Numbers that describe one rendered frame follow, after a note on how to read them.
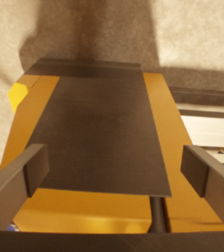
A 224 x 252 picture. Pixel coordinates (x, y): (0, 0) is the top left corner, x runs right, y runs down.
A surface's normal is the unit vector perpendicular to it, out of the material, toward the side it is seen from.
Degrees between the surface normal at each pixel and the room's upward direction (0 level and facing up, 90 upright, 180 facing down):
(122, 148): 90
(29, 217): 0
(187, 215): 90
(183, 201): 90
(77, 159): 90
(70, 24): 0
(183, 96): 0
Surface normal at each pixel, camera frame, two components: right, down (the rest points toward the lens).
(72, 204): 0.05, -0.77
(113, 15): -0.04, 0.63
